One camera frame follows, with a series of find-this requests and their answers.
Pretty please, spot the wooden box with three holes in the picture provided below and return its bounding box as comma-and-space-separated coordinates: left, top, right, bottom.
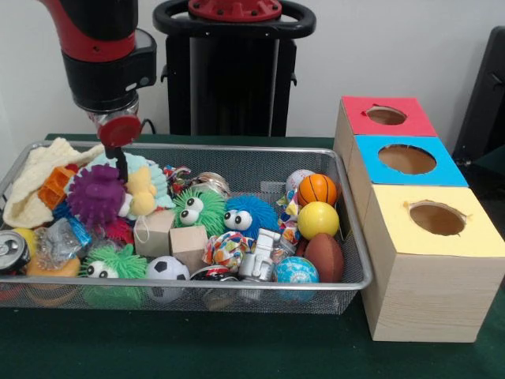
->
333, 96, 505, 343

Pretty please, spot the light blue waffle cloth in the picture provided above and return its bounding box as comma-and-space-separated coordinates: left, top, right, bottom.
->
84, 152, 177, 210

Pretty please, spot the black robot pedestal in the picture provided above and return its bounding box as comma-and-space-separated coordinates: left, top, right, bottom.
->
152, 0, 316, 137

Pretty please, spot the wire mesh bin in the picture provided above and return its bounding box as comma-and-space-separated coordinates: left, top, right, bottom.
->
0, 141, 375, 315

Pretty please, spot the dark green table cloth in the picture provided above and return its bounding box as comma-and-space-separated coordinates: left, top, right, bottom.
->
0, 133, 505, 379

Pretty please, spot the black chair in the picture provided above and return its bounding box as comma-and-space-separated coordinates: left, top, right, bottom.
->
452, 25, 505, 163

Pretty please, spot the green spiky toy with eyes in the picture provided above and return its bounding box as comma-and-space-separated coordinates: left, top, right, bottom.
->
80, 244, 148, 280
172, 188, 226, 229

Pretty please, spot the blue spiky ball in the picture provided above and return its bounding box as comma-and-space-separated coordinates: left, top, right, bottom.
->
223, 195, 282, 238

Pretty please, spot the black and white soccer ball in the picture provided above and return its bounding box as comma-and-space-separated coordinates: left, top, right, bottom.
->
145, 256, 192, 280

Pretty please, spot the blue globe ball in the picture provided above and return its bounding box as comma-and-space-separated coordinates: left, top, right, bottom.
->
272, 256, 320, 283

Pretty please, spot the brown toy football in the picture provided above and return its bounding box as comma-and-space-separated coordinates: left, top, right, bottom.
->
303, 233, 345, 283

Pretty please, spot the purple spiky toy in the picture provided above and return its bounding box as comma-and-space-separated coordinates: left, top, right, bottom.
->
65, 164, 127, 230

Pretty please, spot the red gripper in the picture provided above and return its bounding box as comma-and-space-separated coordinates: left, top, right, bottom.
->
98, 115, 142, 185

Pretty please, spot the cream waffle cloth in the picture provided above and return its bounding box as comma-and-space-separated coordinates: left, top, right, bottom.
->
2, 137, 106, 229

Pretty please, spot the orange toy basketball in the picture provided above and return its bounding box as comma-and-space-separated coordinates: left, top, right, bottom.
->
297, 174, 339, 207

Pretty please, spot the yellow plush toy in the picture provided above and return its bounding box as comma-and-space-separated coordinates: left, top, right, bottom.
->
125, 165, 159, 242

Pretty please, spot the yellow ball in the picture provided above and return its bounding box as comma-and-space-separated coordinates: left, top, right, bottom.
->
297, 201, 341, 241

